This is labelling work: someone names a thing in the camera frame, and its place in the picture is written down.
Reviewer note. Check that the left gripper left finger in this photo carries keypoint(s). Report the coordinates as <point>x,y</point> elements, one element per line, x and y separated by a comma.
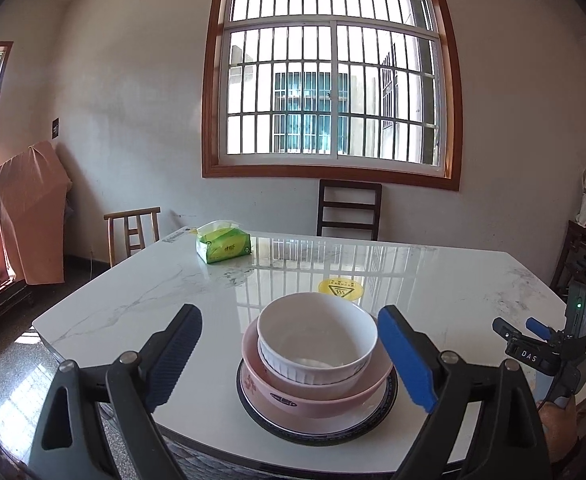
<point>138,382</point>

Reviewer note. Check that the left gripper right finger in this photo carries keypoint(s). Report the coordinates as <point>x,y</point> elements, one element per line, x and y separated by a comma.
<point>435,380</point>

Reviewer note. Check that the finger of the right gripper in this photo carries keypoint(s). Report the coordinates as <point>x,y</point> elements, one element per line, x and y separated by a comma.
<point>542,331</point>
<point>507,332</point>

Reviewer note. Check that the white ribbed ceramic bowl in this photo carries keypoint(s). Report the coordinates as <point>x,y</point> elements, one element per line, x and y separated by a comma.
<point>316,339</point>

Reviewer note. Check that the person's right hand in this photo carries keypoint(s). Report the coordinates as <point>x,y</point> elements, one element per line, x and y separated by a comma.
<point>560,428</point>

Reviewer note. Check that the black rimmed white plate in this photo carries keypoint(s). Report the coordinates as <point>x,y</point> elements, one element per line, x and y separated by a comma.
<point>334,430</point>

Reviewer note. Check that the pink ceramic bowl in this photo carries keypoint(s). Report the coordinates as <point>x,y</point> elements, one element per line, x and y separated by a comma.
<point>257,380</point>

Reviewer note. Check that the light wooden chair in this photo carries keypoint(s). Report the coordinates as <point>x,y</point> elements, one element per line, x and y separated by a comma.
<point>133,230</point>

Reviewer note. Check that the green tissue box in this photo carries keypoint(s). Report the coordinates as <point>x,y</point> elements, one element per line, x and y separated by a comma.
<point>221,240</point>

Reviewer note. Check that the pink covered furniture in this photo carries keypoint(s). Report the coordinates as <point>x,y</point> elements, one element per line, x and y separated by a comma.
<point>33,188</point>

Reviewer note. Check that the dark wooden chair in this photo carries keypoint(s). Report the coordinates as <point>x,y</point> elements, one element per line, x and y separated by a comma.
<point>373,208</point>

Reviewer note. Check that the large barred window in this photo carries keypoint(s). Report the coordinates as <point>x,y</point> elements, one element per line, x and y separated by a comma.
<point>366,90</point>

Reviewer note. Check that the black wall switch plate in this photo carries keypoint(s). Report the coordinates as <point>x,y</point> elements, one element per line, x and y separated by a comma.
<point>55,128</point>

